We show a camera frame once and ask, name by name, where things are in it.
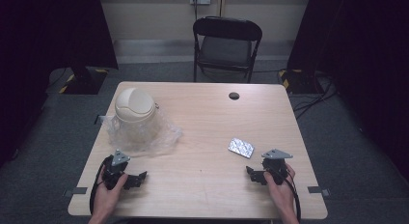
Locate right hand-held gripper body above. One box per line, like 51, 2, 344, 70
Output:
260, 149, 294, 186

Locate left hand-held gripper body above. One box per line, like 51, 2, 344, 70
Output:
101, 149, 131, 190

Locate silver blister pack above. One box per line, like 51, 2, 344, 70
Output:
228, 137, 256, 160

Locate cream swing-lid trash bin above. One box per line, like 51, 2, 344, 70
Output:
114, 87, 157, 149

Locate person's left hand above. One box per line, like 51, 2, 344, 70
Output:
94, 167, 129, 216

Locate person's right hand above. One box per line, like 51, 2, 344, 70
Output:
262, 162, 297, 216

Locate clear plastic bag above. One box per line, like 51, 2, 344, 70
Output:
103, 103, 184, 158

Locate stand base with striped tape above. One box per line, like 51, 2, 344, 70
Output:
277, 68, 324, 96
58, 61, 110, 96

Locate black folding chair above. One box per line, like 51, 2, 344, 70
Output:
192, 15, 263, 84

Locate dark curtain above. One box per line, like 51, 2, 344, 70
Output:
286, 0, 409, 183
0, 0, 120, 169

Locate left hand-held gripper cable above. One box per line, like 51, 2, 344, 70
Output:
89, 155, 114, 216

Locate hand-held gripper cable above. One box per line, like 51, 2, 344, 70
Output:
282, 169, 303, 224
89, 155, 114, 216

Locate right hand-held gripper cable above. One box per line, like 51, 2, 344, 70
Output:
282, 169, 303, 224

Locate black floor cables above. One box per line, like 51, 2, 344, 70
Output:
291, 70, 340, 121

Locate black plug with cable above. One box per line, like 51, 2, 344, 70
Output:
191, 0, 200, 21

